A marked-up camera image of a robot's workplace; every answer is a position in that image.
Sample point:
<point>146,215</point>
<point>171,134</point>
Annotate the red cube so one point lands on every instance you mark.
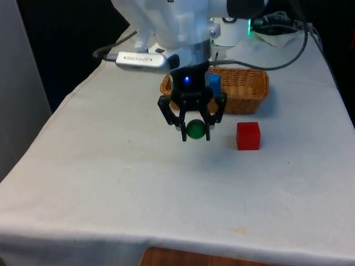
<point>248,135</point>

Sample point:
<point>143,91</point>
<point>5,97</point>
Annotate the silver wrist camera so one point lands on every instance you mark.
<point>138,61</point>

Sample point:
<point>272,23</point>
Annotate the blue block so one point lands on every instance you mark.
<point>215,83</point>

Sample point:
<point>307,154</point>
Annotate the wicker basket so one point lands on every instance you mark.
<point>244,88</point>

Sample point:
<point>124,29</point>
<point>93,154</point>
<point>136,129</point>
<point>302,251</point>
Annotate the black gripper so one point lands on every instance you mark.
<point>190,81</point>

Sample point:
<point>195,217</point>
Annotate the green ball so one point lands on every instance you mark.
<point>196,128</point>

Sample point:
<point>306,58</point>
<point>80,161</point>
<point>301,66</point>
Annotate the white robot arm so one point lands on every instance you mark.
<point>166,25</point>

